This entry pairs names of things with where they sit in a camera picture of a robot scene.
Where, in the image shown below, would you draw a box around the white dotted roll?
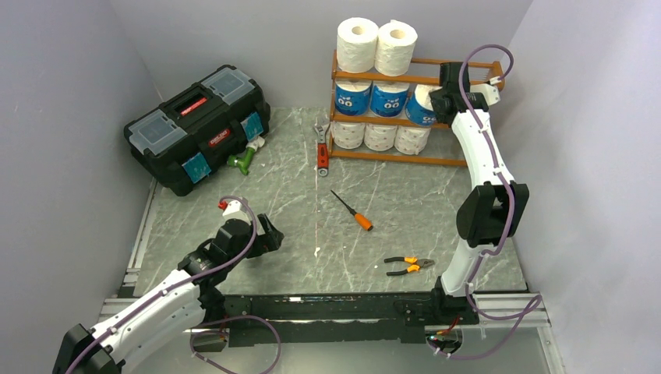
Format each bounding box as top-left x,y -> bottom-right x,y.
394,126 -> 431,155

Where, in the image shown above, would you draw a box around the blue monster-face roll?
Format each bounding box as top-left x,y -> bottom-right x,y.
369,81 -> 410,118

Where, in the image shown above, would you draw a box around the orange wooden shelf rack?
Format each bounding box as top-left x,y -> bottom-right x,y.
326,51 -> 504,167

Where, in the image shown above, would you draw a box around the white paper towel roll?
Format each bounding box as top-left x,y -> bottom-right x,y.
374,19 -> 418,76
336,17 -> 379,73
363,124 -> 398,152

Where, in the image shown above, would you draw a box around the blue paper roll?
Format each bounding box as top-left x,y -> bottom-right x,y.
334,79 -> 373,116

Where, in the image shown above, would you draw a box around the white roll with red print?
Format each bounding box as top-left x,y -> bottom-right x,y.
330,122 -> 366,150

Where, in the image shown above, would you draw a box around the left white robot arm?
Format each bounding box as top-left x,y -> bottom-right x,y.
52,213 -> 285,373

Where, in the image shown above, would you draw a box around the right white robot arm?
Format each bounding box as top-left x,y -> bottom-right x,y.
429,62 -> 529,323

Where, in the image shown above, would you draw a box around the green small object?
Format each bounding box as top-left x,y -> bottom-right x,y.
227,136 -> 265,175

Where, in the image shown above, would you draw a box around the black orange screwdriver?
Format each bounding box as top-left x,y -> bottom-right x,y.
330,190 -> 374,231

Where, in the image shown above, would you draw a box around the red adjustable wrench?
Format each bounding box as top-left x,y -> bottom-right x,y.
314,123 -> 329,177

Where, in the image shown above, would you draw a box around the black plastic toolbox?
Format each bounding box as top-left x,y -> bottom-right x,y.
123,65 -> 270,196

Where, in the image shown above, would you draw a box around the orange black pliers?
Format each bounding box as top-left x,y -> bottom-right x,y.
384,256 -> 435,277

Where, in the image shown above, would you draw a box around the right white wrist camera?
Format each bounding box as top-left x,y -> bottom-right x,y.
470,76 -> 502,107

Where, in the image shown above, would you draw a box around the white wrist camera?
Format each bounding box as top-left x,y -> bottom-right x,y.
218,199 -> 251,221
470,76 -> 502,107

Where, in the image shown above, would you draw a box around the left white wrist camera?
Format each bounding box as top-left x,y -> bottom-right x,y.
218,199 -> 251,221

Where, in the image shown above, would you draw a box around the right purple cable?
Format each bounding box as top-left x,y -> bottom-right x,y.
426,44 -> 543,362

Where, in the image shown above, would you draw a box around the purple cable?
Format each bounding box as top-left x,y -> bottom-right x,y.
64,195 -> 282,374
426,44 -> 543,362

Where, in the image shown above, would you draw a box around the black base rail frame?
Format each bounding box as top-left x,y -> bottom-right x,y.
199,288 -> 479,348

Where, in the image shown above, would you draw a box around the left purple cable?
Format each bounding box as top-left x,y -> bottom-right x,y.
64,195 -> 282,374

